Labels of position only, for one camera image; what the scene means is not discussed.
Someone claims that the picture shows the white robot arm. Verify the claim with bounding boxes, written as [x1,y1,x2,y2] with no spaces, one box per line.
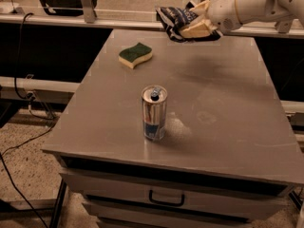
[179,0,304,39]

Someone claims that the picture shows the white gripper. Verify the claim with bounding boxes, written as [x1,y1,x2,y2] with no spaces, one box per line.
[179,0,242,39]

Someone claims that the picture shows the grey drawer cabinet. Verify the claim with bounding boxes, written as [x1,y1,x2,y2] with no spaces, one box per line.
[44,30,304,228]

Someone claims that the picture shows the metal bracket right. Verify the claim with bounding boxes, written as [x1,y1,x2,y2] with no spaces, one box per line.
[275,20,293,33]

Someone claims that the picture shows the metal bracket left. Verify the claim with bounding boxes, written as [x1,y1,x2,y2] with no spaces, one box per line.
[81,0,96,24]

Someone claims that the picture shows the aluminium rail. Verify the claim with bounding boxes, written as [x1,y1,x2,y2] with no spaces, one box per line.
[0,14,304,40]

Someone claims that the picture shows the black drawer handle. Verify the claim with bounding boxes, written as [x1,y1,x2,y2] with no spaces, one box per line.
[148,190,185,207]

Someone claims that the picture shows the blue chip bag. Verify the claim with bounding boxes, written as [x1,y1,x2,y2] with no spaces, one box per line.
[156,3,220,43]

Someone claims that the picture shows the silver energy drink can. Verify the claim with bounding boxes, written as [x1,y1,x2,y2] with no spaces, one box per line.
[142,85,168,141]

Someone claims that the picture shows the green and yellow sponge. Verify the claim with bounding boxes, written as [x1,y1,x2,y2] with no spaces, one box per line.
[119,43,152,68]

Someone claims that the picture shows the black cable on floor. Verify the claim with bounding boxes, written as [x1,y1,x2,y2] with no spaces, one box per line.
[0,12,61,228]

